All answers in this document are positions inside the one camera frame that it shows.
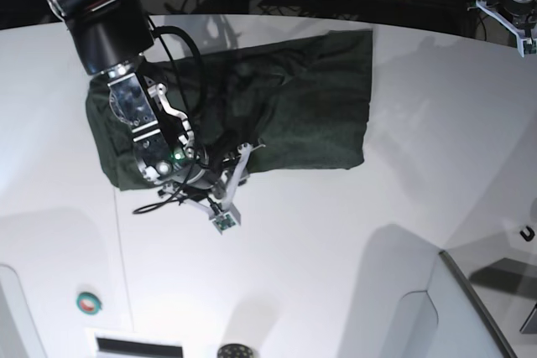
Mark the black perforated round object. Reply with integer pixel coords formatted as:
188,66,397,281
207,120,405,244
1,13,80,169
216,344,255,358

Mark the dark green t-shirt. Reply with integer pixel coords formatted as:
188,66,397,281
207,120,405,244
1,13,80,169
85,29,374,193

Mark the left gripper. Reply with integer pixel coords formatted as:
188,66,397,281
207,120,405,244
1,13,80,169
505,0,536,27

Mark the green tape roll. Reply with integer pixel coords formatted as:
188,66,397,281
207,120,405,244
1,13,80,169
76,292,102,315

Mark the black U-shaped hook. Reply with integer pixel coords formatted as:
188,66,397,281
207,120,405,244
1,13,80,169
519,226,536,242

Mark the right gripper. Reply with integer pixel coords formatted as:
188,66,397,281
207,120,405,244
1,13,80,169
182,159,234,199

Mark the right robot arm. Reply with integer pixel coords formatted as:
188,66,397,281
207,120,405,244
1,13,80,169
46,0,242,200

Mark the grey metal tray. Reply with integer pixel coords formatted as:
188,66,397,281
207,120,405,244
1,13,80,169
441,248,536,357

